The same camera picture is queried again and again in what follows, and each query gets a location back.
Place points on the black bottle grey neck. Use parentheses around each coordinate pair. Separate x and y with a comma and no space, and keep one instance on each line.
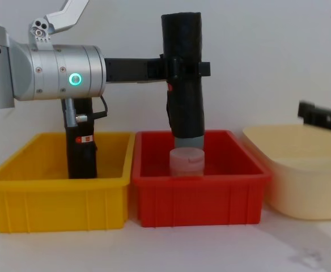
(184,107)

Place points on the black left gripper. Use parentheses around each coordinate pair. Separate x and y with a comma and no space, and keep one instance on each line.
(125,70)

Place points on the yellow plastic bin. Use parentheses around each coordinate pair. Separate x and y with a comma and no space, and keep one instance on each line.
(55,204)

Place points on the white table cloth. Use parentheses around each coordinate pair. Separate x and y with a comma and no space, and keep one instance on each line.
(165,252)

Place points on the translucent white plastic jar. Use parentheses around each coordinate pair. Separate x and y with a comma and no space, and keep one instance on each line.
(186,163)

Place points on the red plastic bin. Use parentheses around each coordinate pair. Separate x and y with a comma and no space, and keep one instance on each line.
(199,201)

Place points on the cream plastic tub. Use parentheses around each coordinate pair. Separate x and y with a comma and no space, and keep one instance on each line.
(307,184)

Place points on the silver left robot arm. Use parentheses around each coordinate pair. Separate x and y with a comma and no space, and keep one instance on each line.
(55,73)

